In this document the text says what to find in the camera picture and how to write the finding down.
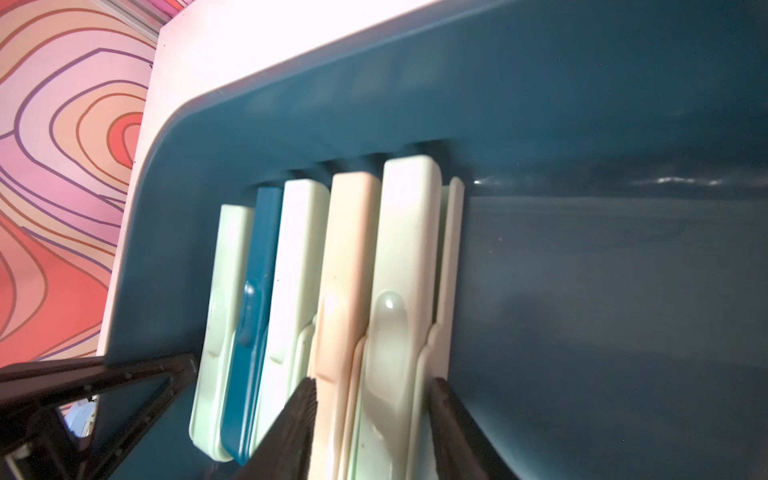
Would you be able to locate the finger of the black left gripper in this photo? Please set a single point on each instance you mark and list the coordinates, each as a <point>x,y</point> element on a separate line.
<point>36,442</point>

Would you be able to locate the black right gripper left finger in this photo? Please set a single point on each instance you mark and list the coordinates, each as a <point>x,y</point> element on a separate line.
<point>286,449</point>

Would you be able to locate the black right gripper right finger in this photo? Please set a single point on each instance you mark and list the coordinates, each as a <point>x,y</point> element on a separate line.
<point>461,449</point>

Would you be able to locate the mint green pliers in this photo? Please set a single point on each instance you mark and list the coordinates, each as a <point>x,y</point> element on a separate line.
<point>411,319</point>

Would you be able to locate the beige pliers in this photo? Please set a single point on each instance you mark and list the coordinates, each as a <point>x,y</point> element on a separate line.
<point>343,314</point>

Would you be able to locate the light green pliers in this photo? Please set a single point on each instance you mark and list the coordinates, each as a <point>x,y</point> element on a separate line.
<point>228,277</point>

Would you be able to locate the teal plastic storage box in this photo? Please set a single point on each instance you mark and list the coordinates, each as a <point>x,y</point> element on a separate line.
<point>611,309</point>

